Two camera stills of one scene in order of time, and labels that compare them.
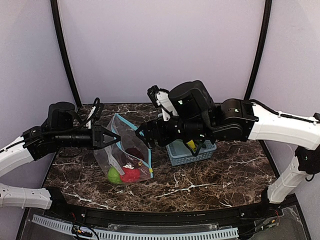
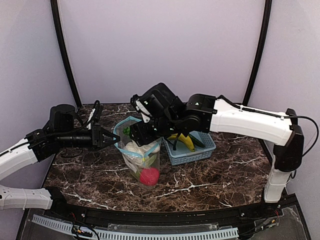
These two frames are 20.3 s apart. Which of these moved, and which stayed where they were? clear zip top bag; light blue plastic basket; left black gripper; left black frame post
Moved: clear zip top bag
Stayed: left black gripper; left black frame post; light blue plastic basket
